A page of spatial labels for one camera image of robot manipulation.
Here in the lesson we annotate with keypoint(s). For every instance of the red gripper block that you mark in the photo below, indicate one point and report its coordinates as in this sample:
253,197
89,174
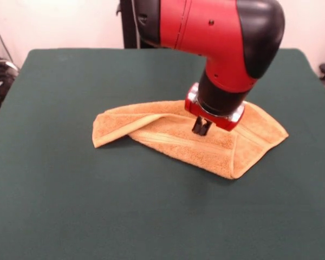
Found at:
191,107

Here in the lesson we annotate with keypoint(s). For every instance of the dark green table cloth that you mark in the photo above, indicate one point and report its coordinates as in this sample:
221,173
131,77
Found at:
97,203

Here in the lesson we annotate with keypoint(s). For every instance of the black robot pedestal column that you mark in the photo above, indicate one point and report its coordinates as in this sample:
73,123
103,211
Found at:
127,27

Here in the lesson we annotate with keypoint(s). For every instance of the tan terry towel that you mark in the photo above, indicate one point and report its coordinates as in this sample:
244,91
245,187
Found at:
178,146

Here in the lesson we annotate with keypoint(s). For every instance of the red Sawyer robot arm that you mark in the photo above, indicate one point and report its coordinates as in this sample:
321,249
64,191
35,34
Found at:
214,35

